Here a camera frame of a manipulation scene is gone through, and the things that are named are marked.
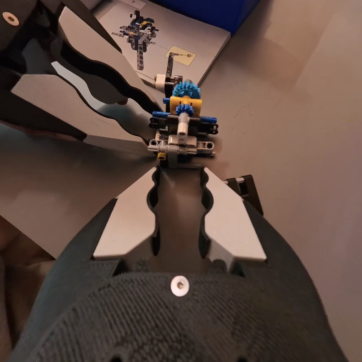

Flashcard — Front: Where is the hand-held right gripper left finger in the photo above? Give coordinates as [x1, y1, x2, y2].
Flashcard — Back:
[93, 166, 162, 259]

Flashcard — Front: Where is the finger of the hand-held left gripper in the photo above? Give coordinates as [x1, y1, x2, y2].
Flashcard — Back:
[57, 6, 164, 113]
[11, 74, 158, 159]

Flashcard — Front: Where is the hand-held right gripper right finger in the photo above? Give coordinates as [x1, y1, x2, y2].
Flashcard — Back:
[199, 167, 267, 269]

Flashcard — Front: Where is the black lego beam assembly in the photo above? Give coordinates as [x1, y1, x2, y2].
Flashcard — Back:
[225, 174, 264, 216]

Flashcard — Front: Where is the lego gear model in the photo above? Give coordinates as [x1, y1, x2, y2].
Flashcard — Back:
[147, 52, 219, 169]

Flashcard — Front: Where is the lego instruction booklet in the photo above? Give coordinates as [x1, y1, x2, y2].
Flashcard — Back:
[92, 0, 232, 88]

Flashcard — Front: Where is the blue cardboard box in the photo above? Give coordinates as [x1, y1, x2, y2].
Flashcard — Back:
[153, 0, 262, 34]

